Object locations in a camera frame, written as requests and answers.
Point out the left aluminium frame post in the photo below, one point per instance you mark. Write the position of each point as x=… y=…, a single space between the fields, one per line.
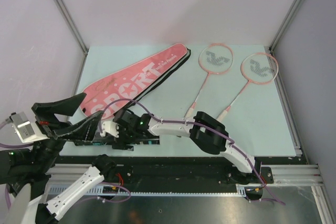
x=60 y=4

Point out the pink badminton racket right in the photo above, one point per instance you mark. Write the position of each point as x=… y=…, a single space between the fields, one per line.
x=259 y=68

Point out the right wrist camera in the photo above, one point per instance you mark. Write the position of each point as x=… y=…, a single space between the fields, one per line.
x=109 y=127

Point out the right aluminium frame post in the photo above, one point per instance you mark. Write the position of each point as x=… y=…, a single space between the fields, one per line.
x=289 y=17

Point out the black shuttlecock tube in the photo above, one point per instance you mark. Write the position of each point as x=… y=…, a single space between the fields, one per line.
x=119 y=141

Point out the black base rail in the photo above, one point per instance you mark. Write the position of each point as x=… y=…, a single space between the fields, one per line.
x=185 y=175

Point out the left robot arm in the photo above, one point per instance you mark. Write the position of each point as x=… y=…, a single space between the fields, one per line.
x=42 y=141

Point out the pink racket bag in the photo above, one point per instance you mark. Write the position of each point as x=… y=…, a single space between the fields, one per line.
x=133 y=81

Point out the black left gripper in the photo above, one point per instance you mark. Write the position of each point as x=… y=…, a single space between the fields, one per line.
x=85 y=130

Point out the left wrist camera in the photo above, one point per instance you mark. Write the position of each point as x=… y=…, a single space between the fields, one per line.
x=27 y=132

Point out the pink badminton racket left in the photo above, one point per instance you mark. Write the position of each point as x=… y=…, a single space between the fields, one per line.
x=216 y=59

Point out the aluminium frame post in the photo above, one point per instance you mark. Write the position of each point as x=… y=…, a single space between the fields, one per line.
x=60 y=4
x=289 y=17

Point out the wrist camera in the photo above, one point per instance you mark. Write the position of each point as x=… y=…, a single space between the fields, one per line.
x=109 y=127
x=27 y=132

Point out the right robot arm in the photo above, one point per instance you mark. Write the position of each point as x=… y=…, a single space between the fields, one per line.
x=206 y=133

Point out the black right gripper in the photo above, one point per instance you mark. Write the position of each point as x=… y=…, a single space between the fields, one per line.
x=123 y=147

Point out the pink badminton racket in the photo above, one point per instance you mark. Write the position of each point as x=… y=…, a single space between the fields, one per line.
x=216 y=59
x=259 y=68

